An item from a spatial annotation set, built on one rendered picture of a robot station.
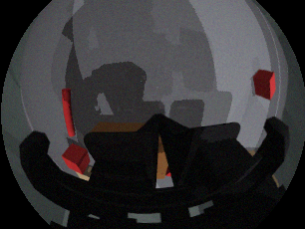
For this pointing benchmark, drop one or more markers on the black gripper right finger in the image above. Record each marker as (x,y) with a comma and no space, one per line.
(180,143)

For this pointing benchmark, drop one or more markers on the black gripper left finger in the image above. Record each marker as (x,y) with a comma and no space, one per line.
(139,146)

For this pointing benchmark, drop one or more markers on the orange square block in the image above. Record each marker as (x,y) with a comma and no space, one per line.
(134,126)

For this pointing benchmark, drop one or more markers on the red cylinder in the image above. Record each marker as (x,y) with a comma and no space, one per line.
(67,107)

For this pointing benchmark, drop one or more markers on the red square block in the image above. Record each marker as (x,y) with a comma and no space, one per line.
(77,158)
(264,83)

